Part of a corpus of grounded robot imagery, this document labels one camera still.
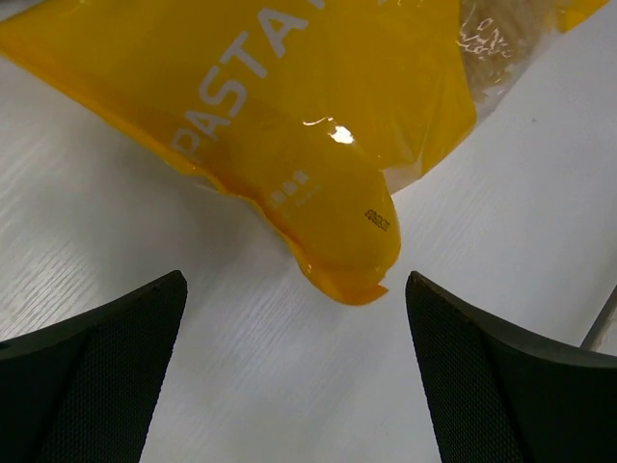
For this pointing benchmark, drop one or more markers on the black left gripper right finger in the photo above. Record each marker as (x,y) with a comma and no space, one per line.
(497,392)

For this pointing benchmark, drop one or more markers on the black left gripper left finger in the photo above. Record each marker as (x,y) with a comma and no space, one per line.
(85,389)

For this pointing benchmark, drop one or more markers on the yellow pasta bag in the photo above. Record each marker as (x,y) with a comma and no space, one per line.
(313,112)

